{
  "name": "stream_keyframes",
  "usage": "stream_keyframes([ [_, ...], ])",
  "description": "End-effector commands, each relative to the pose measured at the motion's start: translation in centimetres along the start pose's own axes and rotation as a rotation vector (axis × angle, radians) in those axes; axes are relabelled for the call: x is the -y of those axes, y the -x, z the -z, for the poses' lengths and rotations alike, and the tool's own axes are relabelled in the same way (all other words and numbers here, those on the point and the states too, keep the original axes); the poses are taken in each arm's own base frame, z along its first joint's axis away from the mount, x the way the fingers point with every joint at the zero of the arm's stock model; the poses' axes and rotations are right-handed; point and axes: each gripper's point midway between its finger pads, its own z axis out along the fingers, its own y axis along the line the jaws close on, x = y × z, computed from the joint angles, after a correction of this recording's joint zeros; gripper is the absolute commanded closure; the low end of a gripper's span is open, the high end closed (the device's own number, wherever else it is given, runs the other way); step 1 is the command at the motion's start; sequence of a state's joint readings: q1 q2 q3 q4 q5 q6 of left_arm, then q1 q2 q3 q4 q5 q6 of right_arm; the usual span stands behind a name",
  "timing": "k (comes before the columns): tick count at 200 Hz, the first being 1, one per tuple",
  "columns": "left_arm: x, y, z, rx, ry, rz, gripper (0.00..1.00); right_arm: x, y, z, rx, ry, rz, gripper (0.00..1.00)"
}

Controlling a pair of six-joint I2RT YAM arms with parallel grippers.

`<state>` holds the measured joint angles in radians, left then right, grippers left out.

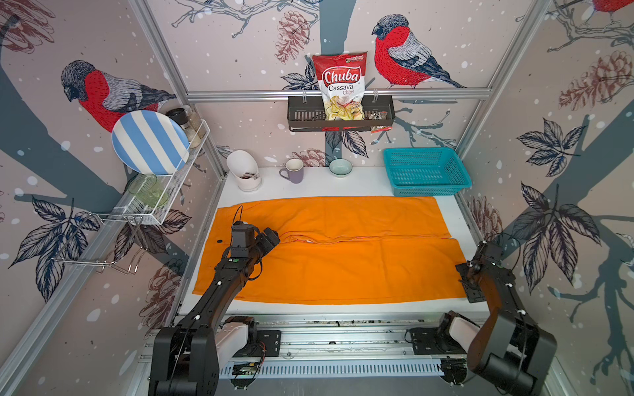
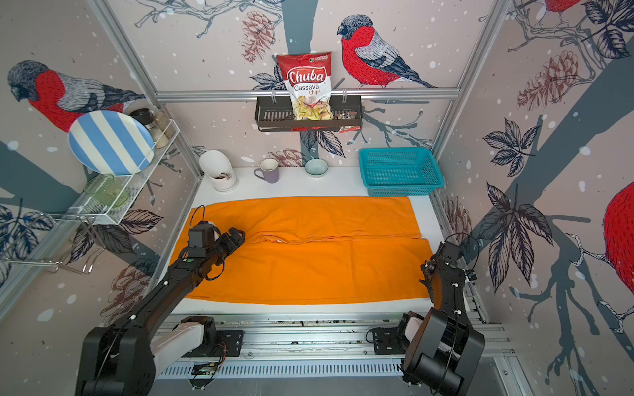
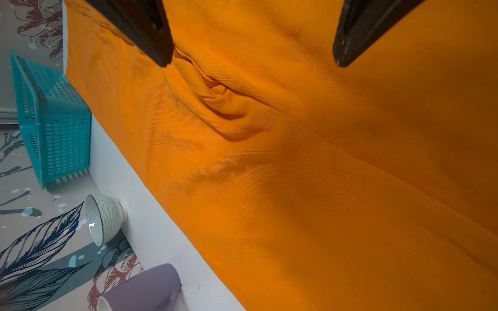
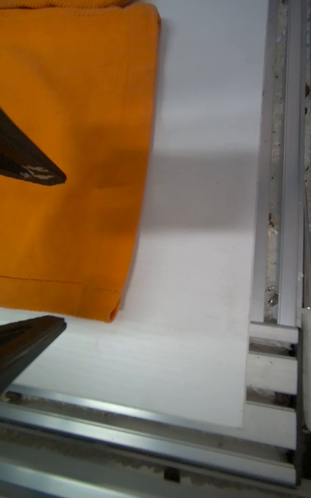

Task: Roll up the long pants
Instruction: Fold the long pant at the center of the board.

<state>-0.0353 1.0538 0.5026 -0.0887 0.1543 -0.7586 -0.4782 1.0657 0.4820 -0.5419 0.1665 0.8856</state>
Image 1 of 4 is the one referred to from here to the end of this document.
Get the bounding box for orange long pants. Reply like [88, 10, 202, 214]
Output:
[194, 196, 465, 305]

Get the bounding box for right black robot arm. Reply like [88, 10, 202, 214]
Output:
[436, 241, 557, 395]

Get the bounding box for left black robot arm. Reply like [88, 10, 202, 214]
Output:
[148, 221, 280, 395]

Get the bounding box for purple mug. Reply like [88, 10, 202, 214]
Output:
[279, 158, 304, 184]

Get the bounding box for white tilted container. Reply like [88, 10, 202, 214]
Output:
[226, 150, 262, 192]

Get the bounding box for small light green bowl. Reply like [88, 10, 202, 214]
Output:
[329, 158, 353, 178]

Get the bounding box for teal plastic basket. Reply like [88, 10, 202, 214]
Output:
[383, 148, 472, 197]

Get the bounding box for green glass cup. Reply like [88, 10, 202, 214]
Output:
[127, 174, 169, 209]

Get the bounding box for blue white striped plate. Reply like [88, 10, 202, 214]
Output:
[112, 111, 190, 176]

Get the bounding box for dark lid spice jar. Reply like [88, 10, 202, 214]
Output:
[166, 107, 195, 142]

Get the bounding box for red cassava chips bag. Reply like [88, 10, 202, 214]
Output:
[312, 52, 368, 121]

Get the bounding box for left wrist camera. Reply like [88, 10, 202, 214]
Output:
[231, 221, 255, 248]

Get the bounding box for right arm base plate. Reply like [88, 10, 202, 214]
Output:
[405, 328, 467, 356]

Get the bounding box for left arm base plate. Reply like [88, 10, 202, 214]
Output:
[234, 330, 282, 358]

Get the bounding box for white wire dish rack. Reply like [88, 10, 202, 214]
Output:
[97, 111, 210, 225]

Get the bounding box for black wire wall basket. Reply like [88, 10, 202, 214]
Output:
[287, 96, 396, 132]

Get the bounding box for aluminium frame crossbar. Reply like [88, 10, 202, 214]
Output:
[185, 87, 494, 103]

